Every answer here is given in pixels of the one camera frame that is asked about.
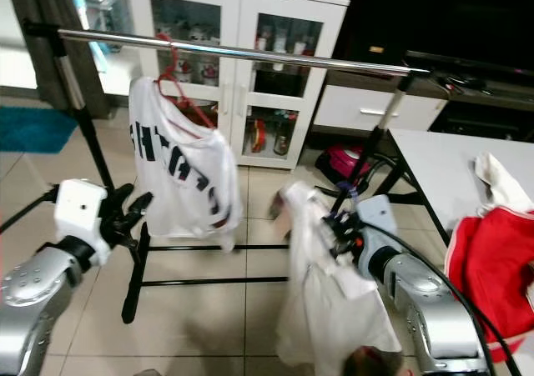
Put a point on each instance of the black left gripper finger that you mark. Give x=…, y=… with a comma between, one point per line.
x=138, y=209
x=122, y=196

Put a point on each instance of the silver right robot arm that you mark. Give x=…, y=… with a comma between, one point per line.
x=425, y=318

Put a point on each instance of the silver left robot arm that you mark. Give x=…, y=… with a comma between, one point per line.
x=42, y=297

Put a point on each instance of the red clothes hanger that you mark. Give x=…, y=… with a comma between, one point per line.
x=173, y=67

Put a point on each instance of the white shirt black print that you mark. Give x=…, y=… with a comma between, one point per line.
x=183, y=167

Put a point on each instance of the pink black appliance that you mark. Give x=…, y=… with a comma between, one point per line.
x=346, y=157

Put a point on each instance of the dark glass jar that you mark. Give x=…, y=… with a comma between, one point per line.
x=280, y=141

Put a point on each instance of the teal floor mat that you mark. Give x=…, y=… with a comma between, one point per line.
x=33, y=130

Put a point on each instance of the white table black legs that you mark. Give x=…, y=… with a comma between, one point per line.
x=434, y=163

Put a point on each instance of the white drawer unit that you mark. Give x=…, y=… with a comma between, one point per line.
x=350, y=109

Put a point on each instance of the white framed glass door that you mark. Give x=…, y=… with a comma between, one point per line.
x=104, y=72

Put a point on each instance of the red garment white stripes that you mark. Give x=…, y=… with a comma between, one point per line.
x=492, y=268

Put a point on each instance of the grey curtain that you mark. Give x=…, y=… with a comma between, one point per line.
x=33, y=59

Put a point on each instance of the metal clothes rack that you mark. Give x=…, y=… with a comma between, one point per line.
x=300, y=55

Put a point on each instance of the white glass door cabinet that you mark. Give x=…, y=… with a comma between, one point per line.
x=234, y=26

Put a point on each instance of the black television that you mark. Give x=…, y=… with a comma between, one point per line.
x=425, y=17

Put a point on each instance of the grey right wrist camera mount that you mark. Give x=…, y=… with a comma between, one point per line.
x=375, y=213

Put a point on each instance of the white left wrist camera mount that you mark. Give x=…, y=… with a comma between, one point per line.
x=79, y=209

